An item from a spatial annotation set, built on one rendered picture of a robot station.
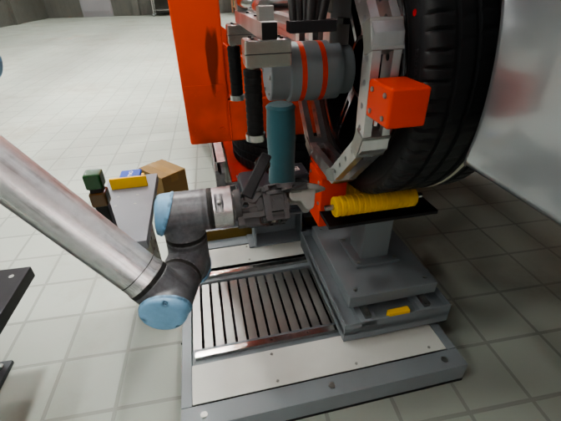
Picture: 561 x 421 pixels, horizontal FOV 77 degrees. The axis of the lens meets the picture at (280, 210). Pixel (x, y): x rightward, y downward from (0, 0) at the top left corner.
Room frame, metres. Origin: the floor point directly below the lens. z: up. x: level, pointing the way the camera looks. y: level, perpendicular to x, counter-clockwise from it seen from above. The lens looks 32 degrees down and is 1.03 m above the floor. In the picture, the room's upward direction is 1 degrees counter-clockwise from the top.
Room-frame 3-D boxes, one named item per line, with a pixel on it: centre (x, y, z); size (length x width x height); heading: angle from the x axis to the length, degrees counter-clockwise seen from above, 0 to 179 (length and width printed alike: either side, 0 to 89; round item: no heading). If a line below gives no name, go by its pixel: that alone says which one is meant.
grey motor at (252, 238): (1.25, -0.04, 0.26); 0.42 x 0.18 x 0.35; 102
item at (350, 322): (0.99, -0.31, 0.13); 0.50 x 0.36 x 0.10; 12
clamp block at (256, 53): (0.75, 0.02, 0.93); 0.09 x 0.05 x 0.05; 102
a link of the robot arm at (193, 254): (0.63, 0.21, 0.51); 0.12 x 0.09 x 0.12; 176
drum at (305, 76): (0.94, -0.07, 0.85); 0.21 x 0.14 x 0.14; 102
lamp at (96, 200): (0.78, 0.46, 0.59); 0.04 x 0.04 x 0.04; 12
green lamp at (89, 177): (0.78, 0.46, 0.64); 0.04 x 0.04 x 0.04; 12
